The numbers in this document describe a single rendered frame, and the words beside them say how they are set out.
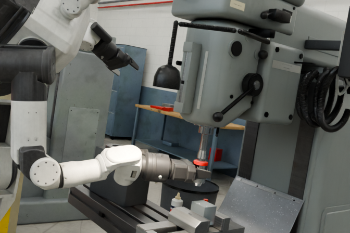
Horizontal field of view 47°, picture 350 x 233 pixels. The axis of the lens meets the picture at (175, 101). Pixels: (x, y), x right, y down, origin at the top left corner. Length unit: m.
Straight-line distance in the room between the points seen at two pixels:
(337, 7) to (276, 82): 4.80
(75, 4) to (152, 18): 7.88
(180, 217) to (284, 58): 0.59
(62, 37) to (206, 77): 0.42
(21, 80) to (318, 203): 1.05
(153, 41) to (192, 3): 7.62
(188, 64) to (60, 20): 0.39
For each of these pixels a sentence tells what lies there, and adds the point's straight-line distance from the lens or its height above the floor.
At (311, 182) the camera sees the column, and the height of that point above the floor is 1.15.
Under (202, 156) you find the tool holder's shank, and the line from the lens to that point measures 1.29.
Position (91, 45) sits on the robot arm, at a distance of 1.61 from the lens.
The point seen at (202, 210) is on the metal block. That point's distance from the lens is 1.28.
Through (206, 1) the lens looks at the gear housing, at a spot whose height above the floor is 1.67.
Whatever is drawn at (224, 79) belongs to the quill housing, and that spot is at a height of 1.46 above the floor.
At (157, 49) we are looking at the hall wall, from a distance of 8.69.
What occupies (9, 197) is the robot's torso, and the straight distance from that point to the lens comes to 1.62.
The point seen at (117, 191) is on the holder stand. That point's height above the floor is 0.98.
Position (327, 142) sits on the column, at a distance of 1.51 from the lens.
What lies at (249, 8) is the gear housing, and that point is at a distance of 1.21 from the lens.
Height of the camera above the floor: 1.43
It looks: 3 degrees down
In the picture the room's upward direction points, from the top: 9 degrees clockwise
